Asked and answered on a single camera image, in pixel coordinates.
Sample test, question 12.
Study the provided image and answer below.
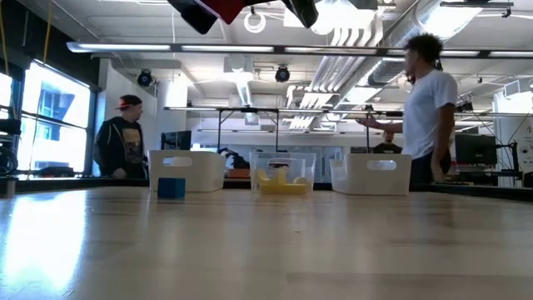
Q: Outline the white cable coil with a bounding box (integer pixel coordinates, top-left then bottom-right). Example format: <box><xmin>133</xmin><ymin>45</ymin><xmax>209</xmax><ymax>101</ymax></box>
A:
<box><xmin>243</xmin><ymin>11</ymin><xmax>267</xmax><ymax>34</ymax></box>

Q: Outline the white plastic bin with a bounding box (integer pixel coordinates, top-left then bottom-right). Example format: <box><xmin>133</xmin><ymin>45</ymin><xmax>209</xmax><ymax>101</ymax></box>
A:
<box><xmin>147</xmin><ymin>149</ymin><xmax>227</xmax><ymax>193</ymax></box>
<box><xmin>328</xmin><ymin>152</ymin><xmax>412</xmax><ymax>196</ymax></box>

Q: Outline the blue wooden cube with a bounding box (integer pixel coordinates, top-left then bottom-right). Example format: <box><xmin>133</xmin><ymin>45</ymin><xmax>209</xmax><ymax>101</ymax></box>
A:
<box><xmin>157</xmin><ymin>177</ymin><xmax>187</xmax><ymax>200</ymax></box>

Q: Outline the black aluminium table frame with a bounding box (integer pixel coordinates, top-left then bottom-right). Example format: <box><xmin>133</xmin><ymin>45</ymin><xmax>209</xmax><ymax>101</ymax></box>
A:
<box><xmin>16</xmin><ymin>177</ymin><xmax>533</xmax><ymax>203</ymax></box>

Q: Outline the black equipment mount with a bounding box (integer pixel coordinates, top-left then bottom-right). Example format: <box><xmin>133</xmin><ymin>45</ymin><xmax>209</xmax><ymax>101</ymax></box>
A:
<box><xmin>0</xmin><ymin>118</ymin><xmax>22</xmax><ymax>177</ymax></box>

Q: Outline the white poster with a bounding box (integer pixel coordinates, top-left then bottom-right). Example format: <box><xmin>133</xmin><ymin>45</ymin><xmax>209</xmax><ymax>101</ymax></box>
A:
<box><xmin>517</xmin><ymin>123</ymin><xmax>533</xmax><ymax>174</ymax></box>

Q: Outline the clear plastic bin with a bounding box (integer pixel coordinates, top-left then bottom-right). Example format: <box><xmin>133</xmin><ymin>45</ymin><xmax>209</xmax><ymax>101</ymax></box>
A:
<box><xmin>248</xmin><ymin>152</ymin><xmax>317</xmax><ymax>196</ymax></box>

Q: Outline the yellow cable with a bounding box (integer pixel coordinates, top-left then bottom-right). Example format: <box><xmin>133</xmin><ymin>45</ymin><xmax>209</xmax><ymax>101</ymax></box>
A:
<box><xmin>42</xmin><ymin>0</ymin><xmax>54</xmax><ymax>63</ymax></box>

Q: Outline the black computer monitor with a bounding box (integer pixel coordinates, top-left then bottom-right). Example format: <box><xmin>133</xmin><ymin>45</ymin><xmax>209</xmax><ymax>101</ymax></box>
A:
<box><xmin>161</xmin><ymin>129</ymin><xmax>193</xmax><ymax>152</ymax></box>
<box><xmin>454</xmin><ymin>132</ymin><xmax>498</xmax><ymax>167</ymax></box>

